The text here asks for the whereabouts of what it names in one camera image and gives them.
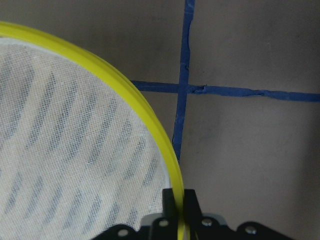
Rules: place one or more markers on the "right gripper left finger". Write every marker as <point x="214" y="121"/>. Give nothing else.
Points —
<point x="170" y="216"/>

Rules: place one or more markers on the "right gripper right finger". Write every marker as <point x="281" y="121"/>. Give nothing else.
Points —
<point x="192" y="214"/>

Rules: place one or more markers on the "yellow steamer layer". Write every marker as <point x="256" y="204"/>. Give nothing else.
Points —
<point x="81" y="149"/>

